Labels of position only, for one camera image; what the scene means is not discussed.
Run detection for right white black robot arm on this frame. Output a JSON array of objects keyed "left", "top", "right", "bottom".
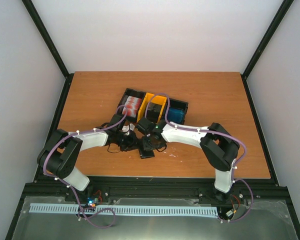
[{"left": 137, "top": 118, "right": 240, "bottom": 194}]

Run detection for stack of red cards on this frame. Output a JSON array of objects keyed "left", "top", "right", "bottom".
[{"left": 122, "top": 96, "right": 142, "bottom": 118}]

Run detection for black bin with blue cards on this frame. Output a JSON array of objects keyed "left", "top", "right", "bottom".
[{"left": 167, "top": 98, "right": 189, "bottom": 125}]

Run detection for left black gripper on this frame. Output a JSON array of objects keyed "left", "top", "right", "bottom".
[{"left": 115, "top": 131, "right": 144, "bottom": 152}]

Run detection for stack of blue cards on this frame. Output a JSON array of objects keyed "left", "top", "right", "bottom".
[{"left": 167, "top": 107, "right": 185, "bottom": 124}]

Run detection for yellow plastic bin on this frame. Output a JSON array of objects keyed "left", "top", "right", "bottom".
[{"left": 136, "top": 92, "right": 167, "bottom": 123}]

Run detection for black leather card holder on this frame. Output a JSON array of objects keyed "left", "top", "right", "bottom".
[{"left": 138, "top": 148, "right": 155, "bottom": 159}]

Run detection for light blue slotted cable duct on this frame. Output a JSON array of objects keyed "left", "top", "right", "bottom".
[{"left": 28, "top": 203, "right": 218, "bottom": 218}]

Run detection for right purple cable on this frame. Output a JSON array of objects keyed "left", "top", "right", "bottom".
[{"left": 144, "top": 92, "right": 254, "bottom": 223}]

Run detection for black aluminium frame rail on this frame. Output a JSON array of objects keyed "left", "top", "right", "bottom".
[{"left": 22, "top": 175, "right": 290, "bottom": 201}]

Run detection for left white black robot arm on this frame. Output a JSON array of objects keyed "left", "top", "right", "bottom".
[{"left": 37, "top": 124, "right": 138, "bottom": 202}]

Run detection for black card holders in bin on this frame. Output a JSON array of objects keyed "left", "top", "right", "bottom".
[{"left": 146, "top": 102, "right": 162, "bottom": 122}]

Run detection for black bin with red cards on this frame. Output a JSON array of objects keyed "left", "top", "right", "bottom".
[{"left": 116, "top": 88, "right": 146, "bottom": 123}]

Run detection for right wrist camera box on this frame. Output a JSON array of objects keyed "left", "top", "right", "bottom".
[{"left": 136, "top": 117, "right": 156, "bottom": 135}]

